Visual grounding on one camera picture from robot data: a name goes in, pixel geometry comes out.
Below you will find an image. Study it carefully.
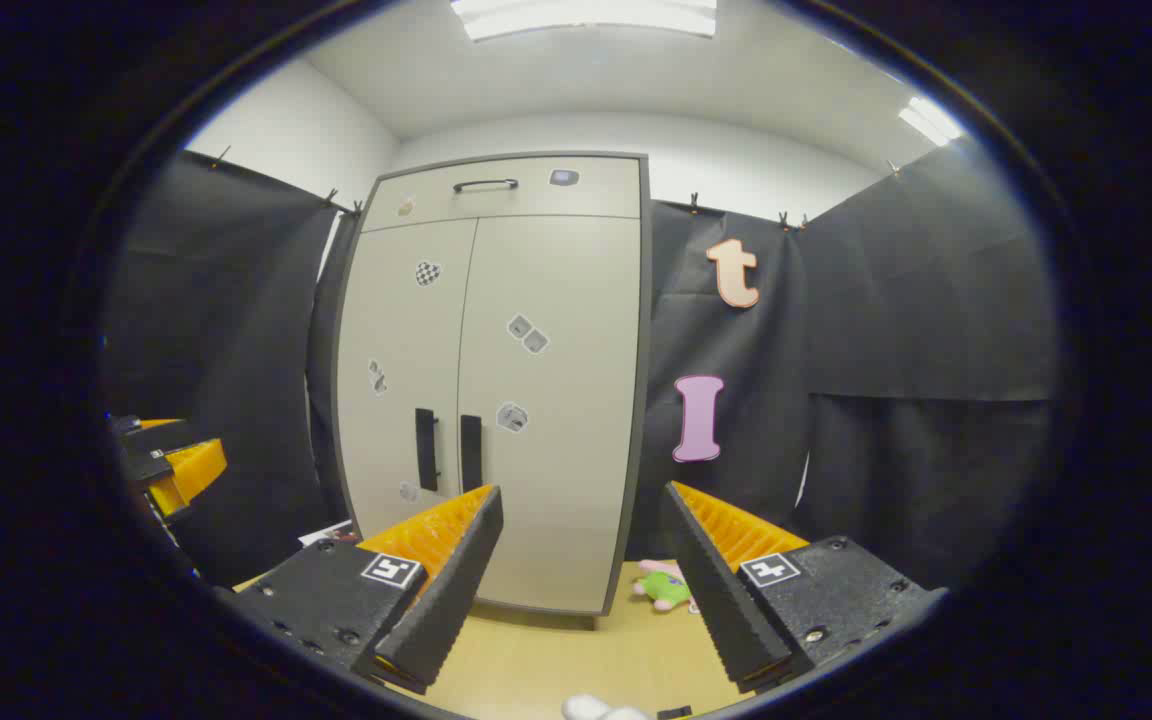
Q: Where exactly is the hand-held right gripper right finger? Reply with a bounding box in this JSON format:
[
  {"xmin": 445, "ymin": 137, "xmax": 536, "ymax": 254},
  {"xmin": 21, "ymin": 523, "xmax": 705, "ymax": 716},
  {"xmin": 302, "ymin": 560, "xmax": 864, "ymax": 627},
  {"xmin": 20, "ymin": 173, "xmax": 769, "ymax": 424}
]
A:
[{"xmin": 662, "ymin": 481, "xmax": 947, "ymax": 696}]

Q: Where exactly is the white rounded object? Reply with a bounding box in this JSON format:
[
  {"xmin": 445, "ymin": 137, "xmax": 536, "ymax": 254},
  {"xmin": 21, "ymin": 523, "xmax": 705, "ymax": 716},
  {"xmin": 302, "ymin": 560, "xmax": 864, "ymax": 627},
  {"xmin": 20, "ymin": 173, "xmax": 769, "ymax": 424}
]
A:
[{"xmin": 562, "ymin": 694, "xmax": 649, "ymax": 720}]

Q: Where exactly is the grey cabinet drawer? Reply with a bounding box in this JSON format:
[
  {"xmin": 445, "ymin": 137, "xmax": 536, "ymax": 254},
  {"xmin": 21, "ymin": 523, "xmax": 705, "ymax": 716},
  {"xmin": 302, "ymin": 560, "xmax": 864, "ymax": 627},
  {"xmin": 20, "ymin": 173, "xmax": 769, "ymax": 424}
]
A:
[{"xmin": 360, "ymin": 155, "xmax": 643, "ymax": 233}]

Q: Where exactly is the large ceiling light panel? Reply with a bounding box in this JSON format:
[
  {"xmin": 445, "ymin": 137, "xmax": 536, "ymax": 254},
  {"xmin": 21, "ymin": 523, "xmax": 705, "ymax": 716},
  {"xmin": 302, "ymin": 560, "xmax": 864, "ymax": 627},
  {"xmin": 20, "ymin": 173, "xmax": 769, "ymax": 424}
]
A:
[{"xmin": 449, "ymin": 0, "xmax": 719, "ymax": 43}]

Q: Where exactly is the grey cabinet door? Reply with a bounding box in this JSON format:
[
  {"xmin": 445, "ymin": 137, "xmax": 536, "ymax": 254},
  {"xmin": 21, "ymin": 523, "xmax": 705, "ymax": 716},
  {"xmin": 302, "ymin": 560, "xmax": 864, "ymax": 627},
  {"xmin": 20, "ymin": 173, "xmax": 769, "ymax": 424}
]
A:
[
  {"xmin": 456, "ymin": 214, "xmax": 643, "ymax": 613},
  {"xmin": 334, "ymin": 218, "xmax": 479, "ymax": 546}
]

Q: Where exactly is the black backdrop cloth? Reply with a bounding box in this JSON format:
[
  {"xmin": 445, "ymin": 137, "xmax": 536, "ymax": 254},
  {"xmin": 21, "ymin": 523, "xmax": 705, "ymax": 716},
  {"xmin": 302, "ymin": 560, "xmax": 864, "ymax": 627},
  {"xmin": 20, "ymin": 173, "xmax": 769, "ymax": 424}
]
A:
[{"xmin": 101, "ymin": 140, "xmax": 1062, "ymax": 601}]

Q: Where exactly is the green and pink plush toy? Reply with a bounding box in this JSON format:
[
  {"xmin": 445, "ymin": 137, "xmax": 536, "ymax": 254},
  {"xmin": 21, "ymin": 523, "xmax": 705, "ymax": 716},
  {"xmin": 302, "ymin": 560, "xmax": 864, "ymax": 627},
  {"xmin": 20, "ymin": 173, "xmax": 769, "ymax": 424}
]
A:
[{"xmin": 633, "ymin": 558, "xmax": 699, "ymax": 614}]

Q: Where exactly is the small ceiling light panel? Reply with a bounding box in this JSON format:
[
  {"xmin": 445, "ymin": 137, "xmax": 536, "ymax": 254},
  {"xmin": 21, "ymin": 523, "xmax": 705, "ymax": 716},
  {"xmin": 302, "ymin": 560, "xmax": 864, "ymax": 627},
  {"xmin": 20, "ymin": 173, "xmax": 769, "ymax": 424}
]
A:
[{"xmin": 898, "ymin": 95, "xmax": 965, "ymax": 148}]

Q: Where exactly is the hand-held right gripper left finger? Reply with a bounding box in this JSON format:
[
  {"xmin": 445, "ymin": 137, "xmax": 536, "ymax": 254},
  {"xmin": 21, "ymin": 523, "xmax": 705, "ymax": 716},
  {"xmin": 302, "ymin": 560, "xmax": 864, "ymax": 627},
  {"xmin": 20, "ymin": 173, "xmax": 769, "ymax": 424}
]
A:
[{"xmin": 219, "ymin": 484, "xmax": 505, "ymax": 696}]

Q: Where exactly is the grey double-door shoe cabinet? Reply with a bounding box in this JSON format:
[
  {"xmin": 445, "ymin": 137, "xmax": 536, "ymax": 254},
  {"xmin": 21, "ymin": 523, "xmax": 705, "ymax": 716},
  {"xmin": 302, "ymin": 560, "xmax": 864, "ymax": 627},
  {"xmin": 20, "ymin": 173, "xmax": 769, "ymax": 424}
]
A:
[{"xmin": 332, "ymin": 151, "xmax": 653, "ymax": 619}]

